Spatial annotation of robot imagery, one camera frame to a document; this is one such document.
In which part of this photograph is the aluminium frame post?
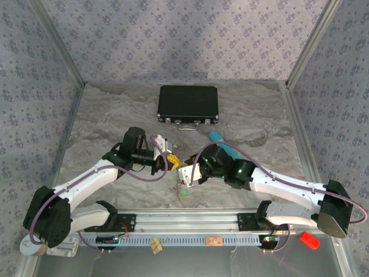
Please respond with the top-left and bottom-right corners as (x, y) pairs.
(28, 0), (86, 87)
(284, 0), (344, 89)

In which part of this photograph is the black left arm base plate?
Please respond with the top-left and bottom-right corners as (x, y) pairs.
(84, 213), (137, 233)

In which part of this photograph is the small circuit board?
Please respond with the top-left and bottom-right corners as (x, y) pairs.
(259, 235), (280, 250)
(96, 235), (119, 245)

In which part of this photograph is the grey slotted cable duct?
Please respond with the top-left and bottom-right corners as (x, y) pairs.
(77, 234), (262, 248)

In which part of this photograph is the left small circuit board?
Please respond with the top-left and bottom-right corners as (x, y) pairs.
(96, 235), (119, 245)

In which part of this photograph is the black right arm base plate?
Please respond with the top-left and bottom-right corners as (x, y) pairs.
(236, 212), (266, 231)

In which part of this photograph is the white tape roll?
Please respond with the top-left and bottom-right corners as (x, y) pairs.
(19, 235), (48, 257)

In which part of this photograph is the small wooden block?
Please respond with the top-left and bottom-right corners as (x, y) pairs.
(149, 238), (164, 254)

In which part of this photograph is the red plastic block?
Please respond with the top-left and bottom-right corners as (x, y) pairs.
(299, 230), (321, 250)

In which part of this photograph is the black ribbed carrying case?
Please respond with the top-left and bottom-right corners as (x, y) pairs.
(157, 85), (220, 131)

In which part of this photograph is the right small circuit board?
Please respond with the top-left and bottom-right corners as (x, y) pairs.
(259, 235), (280, 250)

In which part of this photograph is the aluminium table edge rail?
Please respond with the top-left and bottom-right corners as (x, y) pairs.
(280, 82), (357, 277)
(48, 83), (86, 191)

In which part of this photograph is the white plastic bracket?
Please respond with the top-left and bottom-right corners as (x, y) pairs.
(46, 238), (80, 257)

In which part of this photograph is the white tray with black part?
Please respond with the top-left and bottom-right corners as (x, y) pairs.
(69, 208), (292, 234)

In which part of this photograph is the teal marker pen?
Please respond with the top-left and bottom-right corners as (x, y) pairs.
(209, 130), (242, 161)

